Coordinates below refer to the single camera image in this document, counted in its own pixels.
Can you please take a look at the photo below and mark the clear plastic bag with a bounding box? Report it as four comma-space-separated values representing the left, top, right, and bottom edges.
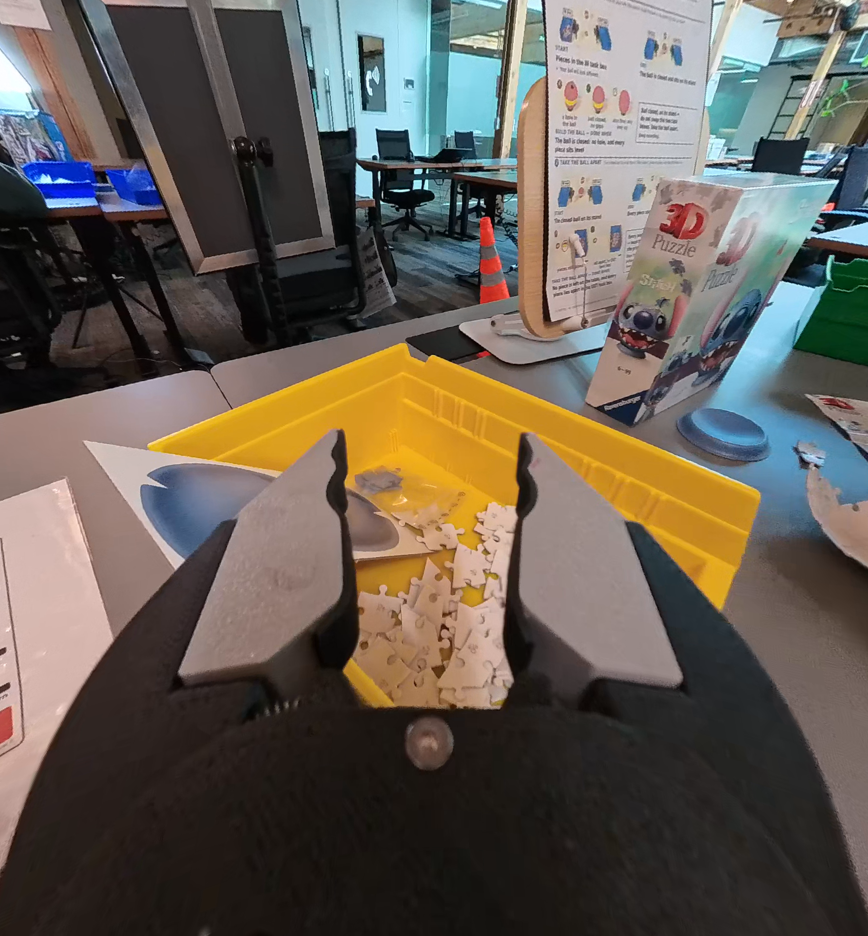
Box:
353, 464, 469, 529

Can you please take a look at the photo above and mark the yellow plastic bin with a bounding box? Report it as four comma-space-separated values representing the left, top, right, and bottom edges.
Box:
149, 344, 761, 710

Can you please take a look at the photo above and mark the green plastic crate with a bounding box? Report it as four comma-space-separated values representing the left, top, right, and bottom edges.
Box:
793, 256, 868, 375

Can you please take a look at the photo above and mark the pile of white puzzle pieces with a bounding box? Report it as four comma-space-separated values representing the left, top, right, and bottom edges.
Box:
349, 501, 520, 710

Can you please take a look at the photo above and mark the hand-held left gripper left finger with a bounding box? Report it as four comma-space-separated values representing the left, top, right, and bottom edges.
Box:
178, 430, 362, 686

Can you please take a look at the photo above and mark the background wooden table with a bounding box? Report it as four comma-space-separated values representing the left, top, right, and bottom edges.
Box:
357, 156, 520, 244

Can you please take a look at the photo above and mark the grey rolling partition panel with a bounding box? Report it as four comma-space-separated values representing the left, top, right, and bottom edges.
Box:
79, 0, 334, 276

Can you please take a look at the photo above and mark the white printed instruction sheet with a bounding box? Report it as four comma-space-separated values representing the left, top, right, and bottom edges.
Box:
807, 393, 868, 485

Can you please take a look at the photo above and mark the white instruction card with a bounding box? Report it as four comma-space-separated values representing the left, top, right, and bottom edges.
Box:
542, 0, 714, 324

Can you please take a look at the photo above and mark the white laminated task sheet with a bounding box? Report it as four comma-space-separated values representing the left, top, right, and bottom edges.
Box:
0, 479, 115, 897

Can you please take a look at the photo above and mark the blue white printed card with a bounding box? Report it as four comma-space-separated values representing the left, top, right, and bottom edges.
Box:
85, 441, 407, 567

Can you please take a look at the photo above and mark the printed cardboard puzzle box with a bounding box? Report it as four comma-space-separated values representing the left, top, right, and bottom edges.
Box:
586, 175, 839, 427

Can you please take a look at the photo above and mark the blue storage bin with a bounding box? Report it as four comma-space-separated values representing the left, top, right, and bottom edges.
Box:
105, 167, 166, 208
23, 161, 100, 200

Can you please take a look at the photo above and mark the black table cable flap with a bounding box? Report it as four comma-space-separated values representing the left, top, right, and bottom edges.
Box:
405, 325, 491, 361

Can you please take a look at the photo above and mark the wooden beam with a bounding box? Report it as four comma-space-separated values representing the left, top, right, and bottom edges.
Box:
492, 0, 530, 159

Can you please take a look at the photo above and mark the orange traffic cone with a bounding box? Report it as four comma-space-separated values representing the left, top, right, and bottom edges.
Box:
476, 217, 512, 306

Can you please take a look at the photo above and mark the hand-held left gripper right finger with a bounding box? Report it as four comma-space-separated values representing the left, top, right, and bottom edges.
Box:
502, 431, 685, 697

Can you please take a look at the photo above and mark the blue round plastic stand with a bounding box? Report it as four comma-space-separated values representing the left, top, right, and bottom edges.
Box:
676, 408, 771, 462

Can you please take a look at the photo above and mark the white assembled puzzle ball section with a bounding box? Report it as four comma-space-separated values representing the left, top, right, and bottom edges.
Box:
807, 464, 868, 580

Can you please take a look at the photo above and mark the black office chair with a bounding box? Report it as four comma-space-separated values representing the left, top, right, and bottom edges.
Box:
0, 139, 63, 370
374, 129, 436, 236

